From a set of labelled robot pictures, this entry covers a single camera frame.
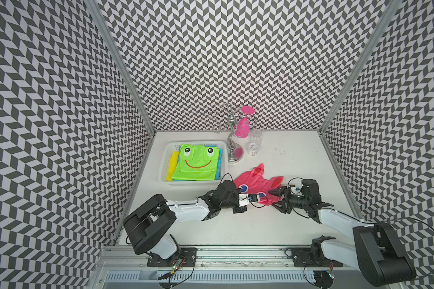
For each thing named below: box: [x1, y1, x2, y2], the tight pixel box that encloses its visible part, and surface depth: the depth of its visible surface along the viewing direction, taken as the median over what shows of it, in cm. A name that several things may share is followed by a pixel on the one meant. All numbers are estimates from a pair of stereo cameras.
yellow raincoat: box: [165, 151, 180, 182], surface depth 98 cm
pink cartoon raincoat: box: [233, 163, 284, 206], surface depth 94 cm
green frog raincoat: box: [171, 143, 220, 181], surface depth 95 cm
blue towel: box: [213, 145, 224, 181], surface depth 96 cm
